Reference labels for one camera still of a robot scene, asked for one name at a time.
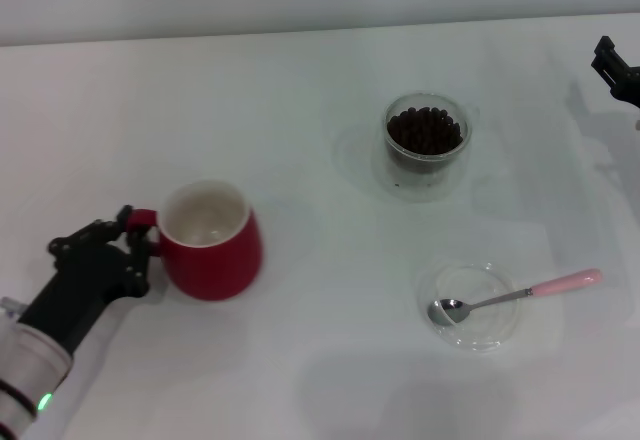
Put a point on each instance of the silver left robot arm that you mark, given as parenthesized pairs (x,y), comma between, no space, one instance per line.
(25,360)

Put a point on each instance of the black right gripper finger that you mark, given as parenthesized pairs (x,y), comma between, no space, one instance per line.
(622,82)

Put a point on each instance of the red ceramic mug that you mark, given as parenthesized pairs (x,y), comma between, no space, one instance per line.
(215,270)

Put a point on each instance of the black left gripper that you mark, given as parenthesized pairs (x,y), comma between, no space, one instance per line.
(85,280)

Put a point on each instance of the clear glass cup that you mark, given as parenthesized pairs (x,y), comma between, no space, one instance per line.
(425,182)

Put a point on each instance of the clear glass saucer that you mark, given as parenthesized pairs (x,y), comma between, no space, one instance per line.
(480,330)

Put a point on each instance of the coffee bean heap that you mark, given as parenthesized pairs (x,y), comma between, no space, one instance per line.
(425,132)

